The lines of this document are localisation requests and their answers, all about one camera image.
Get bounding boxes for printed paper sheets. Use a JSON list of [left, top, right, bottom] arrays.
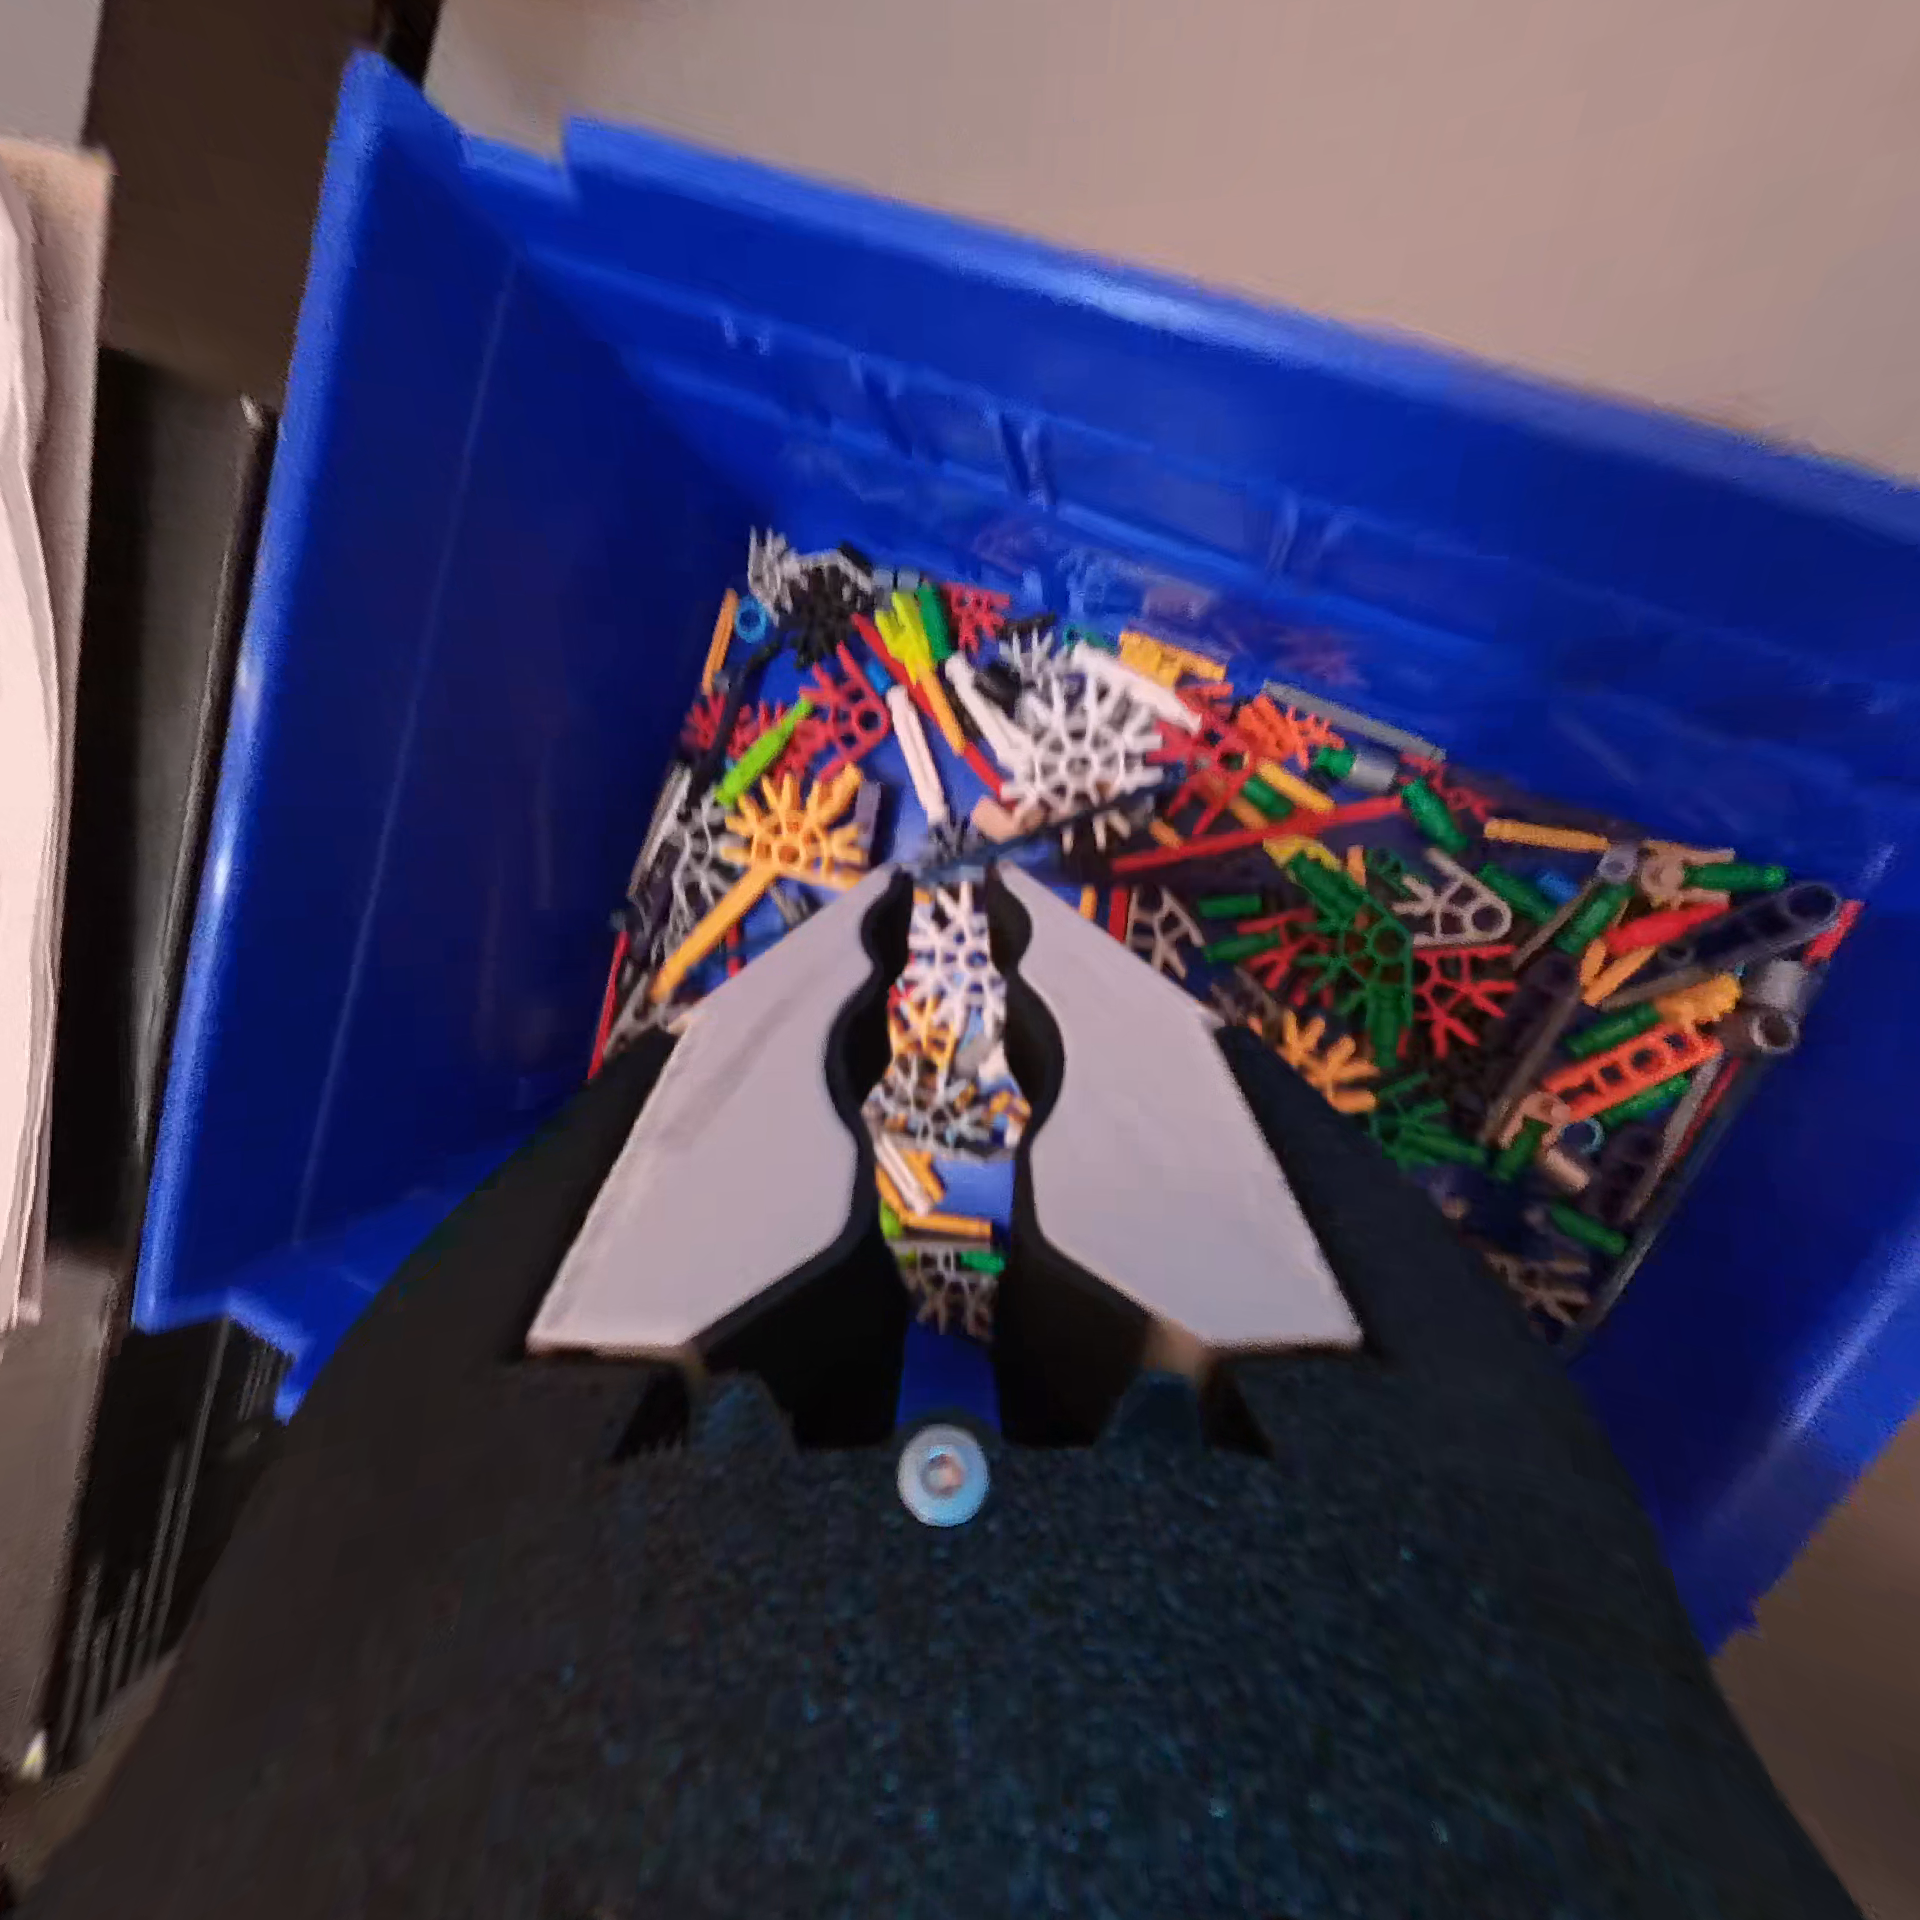
[[0, 134, 117, 1333]]

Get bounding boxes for black printed box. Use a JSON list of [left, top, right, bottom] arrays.
[[42, 343, 297, 1790]]

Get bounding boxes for pile of colourful toy pieces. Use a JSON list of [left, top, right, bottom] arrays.
[[589, 526, 1865, 1347]]

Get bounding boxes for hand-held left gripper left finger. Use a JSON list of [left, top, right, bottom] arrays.
[[529, 866, 914, 1359]]

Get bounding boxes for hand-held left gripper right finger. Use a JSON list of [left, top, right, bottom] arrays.
[[983, 862, 1364, 1354]]

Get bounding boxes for blue plastic bin with tag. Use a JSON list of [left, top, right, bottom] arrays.
[[133, 45, 1920, 1653]]

